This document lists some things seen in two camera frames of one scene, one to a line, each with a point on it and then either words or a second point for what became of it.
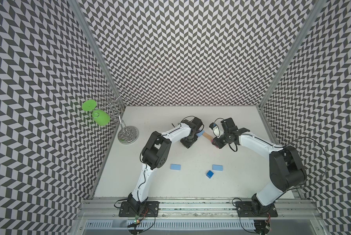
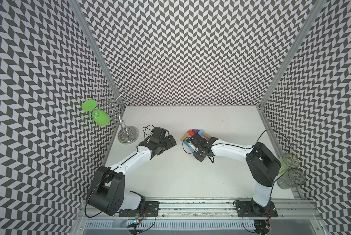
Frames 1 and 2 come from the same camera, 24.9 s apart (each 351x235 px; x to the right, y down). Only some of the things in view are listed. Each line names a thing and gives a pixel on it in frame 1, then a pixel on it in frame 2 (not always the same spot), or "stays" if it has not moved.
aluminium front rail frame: x=102 y=217 stays
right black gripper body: x=222 y=140 → x=199 y=155
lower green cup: x=101 y=117 stays
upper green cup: x=88 y=105 stays
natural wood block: x=208 y=136 stays
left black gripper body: x=188 y=140 → x=166 y=144
